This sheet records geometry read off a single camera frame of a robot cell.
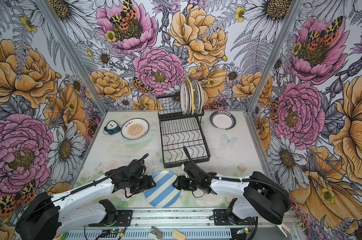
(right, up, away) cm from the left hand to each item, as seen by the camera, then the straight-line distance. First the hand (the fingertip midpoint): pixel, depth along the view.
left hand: (149, 191), depth 81 cm
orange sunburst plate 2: (-18, +33, +30) cm, 48 cm away
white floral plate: (+28, +50, 0) cm, 57 cm away
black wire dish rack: (+14, +31, +25) cm, 42 cm away
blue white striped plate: (+8, -2, +1) cm, 9 cm away
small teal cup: (-32, +33, +25) cm, 52 cm away
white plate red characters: (+18, +52, +15) cm, 58 cm away
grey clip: (+6, -14, -12) cm, 19 cm away
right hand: (+15, 0, 0) cm, 15 cm away
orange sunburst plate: (+22, +50, -2) cm, 54 cm away
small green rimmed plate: (+48, +39, +35) cm, 71 cm away
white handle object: (+63, -12, -11) cm, 65 cm away
